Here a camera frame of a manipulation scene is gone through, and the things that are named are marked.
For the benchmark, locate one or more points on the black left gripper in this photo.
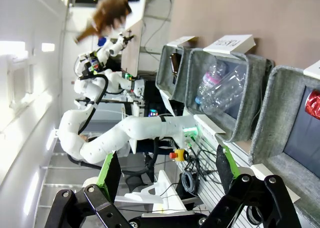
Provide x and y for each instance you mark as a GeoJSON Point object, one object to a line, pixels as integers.
{"type": "Point", "coordinates": [88, 65]}

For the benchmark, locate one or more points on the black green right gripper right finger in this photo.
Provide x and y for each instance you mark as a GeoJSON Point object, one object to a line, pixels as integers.
{"type": "Point", "coordinates": [225, 168]}

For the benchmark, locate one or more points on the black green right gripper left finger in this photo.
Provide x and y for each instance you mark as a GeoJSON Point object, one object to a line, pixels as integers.
{"type": "Point", "coordinates": [111, 178]}

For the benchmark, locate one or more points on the brown glass bottle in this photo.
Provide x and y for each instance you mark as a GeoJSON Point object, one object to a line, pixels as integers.
{"type": "Point", "coordinates": [175, 63]}
{"type": "Point", "coordinates": [105, 15]}

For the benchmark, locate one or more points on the large clear plastic bottle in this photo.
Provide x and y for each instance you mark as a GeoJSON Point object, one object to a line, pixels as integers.
{"type": "Point", "coordinates": [225, 90]}

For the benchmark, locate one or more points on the crushed red soda can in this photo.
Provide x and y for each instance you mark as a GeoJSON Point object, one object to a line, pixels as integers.
{"type": "Point", "coordinates": [313, 105]}

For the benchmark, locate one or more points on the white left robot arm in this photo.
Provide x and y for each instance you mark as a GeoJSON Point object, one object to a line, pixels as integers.
{"type": "Point", "coordinates": [140, 130]}

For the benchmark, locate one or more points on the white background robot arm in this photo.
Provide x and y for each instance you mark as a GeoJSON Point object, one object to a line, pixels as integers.
{"type": "Point", "coordinates": [120, 81]}
{"type": "Point", "coordinates": [112, 47]}

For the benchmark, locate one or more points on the grey felt basket with glass bottle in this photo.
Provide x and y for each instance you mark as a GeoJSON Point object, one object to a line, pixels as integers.
{"type": "Point", "coordinates": [165, 70]}

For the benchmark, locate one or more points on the grey felt basket for cans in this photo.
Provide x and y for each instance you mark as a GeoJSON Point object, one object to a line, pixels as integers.
{"type": "Point", "coordinates": [272, 107]}

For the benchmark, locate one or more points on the grey felt basket with plastic bottles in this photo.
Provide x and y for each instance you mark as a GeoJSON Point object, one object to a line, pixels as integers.
{"type": "Point", "coordinates": [255, 87]}

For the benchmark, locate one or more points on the white label card on glass basket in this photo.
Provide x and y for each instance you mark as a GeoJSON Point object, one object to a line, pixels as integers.
{"type": "Point", "coordinates": [181, 40]}

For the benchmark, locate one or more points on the person's hand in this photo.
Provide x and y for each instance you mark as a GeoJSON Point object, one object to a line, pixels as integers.
{"type": "Point", "coordinates": [120, 21]}

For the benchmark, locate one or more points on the black office chair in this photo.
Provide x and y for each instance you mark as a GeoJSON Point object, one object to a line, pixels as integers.
{"type": "Point", "coordinates": [136, 179]}

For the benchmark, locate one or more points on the white slotted mounting plate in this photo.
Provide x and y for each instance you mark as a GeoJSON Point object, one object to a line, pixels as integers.
{"type": "Point", "coordinates": [215, 193]}

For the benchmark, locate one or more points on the rectangular ceiling light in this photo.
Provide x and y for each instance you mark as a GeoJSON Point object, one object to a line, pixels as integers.
{"type": "Point", "coordinates": [48, 47]}
{"type": "Point", "coordinates": [12, 47]}

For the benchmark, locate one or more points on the yellow red emergency stop button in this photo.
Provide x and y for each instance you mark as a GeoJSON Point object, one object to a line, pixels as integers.
{"type": "Point", "coordinates": [178, 154]}

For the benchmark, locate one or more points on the light wooden background table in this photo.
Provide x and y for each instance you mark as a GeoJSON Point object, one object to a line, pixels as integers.
{"type": "Point", "coordinates": [132, 37]}

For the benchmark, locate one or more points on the black computer case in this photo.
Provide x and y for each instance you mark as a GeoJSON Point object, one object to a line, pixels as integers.
{"type": "Point", "coordinates": [152, 97]}

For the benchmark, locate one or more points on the clear bottle with pink label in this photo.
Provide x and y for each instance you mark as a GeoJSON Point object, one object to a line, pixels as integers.
{"type": "Point", "coordinates": [211, 79]}

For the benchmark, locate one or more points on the white card reading PLASTIC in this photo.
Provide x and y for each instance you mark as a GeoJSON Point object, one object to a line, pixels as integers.
{"type": "Point", "coordinates": [230, 43]}

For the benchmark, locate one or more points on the white bracket stand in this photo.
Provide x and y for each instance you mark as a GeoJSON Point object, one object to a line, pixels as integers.
{"type": "Point", "coordinates": [150, 193]}

